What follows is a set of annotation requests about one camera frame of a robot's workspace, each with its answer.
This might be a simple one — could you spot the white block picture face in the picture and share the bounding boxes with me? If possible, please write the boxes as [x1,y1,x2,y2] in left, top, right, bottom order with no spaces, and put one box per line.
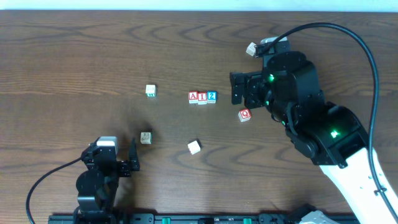
[140,132,152,144]

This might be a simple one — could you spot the white block green side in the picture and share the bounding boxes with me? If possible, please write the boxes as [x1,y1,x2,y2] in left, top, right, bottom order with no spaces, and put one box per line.
[146,84,157,97]

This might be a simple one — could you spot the white block top right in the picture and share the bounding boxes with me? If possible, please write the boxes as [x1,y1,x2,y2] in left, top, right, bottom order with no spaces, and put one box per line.
[246,42,257,57]

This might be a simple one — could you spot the plain white tilted block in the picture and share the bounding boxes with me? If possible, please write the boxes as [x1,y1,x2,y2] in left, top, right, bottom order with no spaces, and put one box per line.
[187,140,201,155]

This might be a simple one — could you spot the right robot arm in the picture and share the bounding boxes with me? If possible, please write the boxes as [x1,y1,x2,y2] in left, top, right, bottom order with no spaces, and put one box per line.
[229,49,395,223]

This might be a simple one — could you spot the blue number 2 block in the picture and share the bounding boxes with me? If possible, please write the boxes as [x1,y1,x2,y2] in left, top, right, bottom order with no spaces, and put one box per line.
[207,91,217,104]

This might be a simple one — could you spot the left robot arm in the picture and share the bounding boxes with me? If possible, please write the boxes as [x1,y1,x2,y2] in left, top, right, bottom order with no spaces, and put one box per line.
[73,136,140,224]

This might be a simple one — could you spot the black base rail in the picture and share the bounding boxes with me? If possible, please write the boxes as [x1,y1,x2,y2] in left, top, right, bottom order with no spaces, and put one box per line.
[48,213,299,224]

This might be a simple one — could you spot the red letter Q block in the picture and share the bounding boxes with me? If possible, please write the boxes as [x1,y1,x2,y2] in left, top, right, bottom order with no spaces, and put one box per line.
[238,108,252,122]

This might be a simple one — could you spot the red letter A block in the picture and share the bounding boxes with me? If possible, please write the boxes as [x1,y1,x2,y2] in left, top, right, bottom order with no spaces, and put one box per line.
[188,91,198,104]

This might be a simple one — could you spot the red letter I block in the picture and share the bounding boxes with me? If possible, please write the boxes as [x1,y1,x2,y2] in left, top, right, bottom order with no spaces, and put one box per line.
[198,92,208,105]

